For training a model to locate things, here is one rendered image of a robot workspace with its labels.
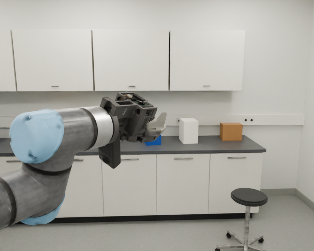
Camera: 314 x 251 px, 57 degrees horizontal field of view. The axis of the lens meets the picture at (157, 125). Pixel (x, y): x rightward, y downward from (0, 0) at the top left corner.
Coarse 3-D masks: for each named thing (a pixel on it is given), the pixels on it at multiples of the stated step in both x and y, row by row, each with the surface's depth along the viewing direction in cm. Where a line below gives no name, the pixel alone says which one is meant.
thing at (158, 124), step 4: (164, 112) 64; (160, 116) 64; (164, 116) 65; (156, 120) 64; (160, 120) 64; (164, 120) 66; (148, 124) 62; (152, 124) 63; (156, 124) 64; (160, 124) 65; (164, 124) 70; (144, 128) 64; (148, 128) 62; (152, 128) 64; (156, 128) 65; (160, 128) 66; (164, 128) 67
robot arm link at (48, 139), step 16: (32, 112) 41; (48, 112) 42; (64, 112) 44; (80, 112) 46; (16, 128) 41; (32, 128) 39; (48, 128) 40; (64, 128) 42; (80, 128) 45; (96, 128) 47; (16, 144) 41; (32, 144) 39; (48, 144) 40; (64, 144) 42; (80, 144) 45; (32, 160) 40; (48, 160) 43; (64, 160) 44
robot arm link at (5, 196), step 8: (0, 184) 40; (0, 192) 39; (8, 192) 40; (0, 200) 39; (8, 200) 39; (0, 208) 38; (8, 208) 39; (16, 208) 40; (0, 216) 38; (8, 216) 40; (0, 224) 39; (8, 224) 40
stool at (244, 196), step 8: (232, 192) 283; (240, 192) 283; (248, 192) 283; (256, 192) 283; (240, 200) 269; (248, 200) 266; (256, 200) 266; (264, 200) 269; (248, 208) 280; (248, 216) 282; (248, 224) 283; (232, 232) 311; (248, 232) 285; (240, 240) 297; (256, 240) 299; (216, 248) 289; (224, 248) 288; (248, 248) 287; (256, 248) 284
